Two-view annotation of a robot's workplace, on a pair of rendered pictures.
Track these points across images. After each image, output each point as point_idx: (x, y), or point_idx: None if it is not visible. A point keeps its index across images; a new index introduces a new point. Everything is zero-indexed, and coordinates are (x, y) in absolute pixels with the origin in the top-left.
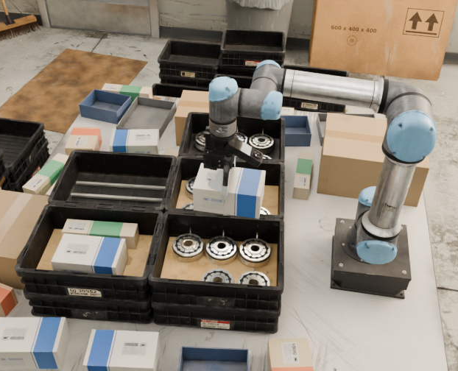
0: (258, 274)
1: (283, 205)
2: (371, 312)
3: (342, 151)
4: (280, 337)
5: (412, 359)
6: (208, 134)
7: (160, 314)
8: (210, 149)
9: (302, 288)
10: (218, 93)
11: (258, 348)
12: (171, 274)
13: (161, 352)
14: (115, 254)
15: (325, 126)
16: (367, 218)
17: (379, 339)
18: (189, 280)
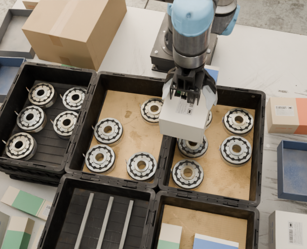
0: (227, 116)
1: (161, 79)
2: (229, 60)
3: (85, 26)
4: None
5: (268, 46)
6: (194, 72)
7: None
8: (193, 84)
9: None
10: (211, 12)
11: (264, 138)
12: (217, 193)
13: None
14: (219, 243)
15: (44, 33)
16: (220, 8)
17: (252, 60)
18: (258, 166)
